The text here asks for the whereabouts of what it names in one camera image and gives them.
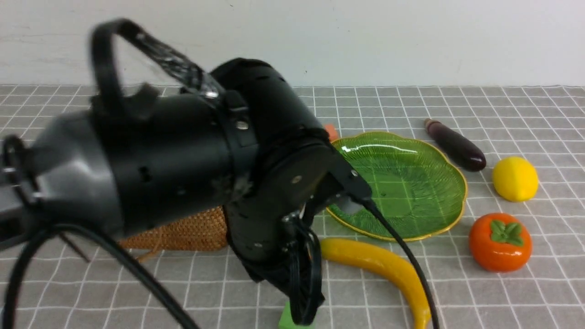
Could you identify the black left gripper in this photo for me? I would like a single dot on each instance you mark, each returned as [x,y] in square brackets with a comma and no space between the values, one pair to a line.
[282,247]

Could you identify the green glass leaf plate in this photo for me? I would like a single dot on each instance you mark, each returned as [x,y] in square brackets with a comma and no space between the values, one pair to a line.
[418,190]

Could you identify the dark purple eggplant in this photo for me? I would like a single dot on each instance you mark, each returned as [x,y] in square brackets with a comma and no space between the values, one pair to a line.
[457,147]

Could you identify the orange persimmon green calyx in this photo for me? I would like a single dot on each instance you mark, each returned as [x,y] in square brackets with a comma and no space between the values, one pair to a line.
[499,242]

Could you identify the green foam cube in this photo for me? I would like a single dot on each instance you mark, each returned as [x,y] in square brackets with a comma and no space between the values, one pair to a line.
[286,321]

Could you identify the orange foam cube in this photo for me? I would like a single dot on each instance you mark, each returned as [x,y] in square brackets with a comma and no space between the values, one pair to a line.
[332,132]

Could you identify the yellow banana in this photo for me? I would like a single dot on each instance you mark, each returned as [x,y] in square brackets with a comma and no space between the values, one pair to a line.
[405,276]

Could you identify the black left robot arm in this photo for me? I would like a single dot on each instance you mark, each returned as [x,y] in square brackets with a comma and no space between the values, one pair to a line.
[130,164]

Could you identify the grey checkered tablecloth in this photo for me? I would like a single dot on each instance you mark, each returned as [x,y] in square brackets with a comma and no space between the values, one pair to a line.
[544,125]

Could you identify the yellow lemon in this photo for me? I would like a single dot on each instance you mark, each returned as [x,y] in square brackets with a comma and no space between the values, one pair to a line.
[515,179]

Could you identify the woven wicker basket green lining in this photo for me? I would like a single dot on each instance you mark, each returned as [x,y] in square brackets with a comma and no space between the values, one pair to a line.
[205,231]

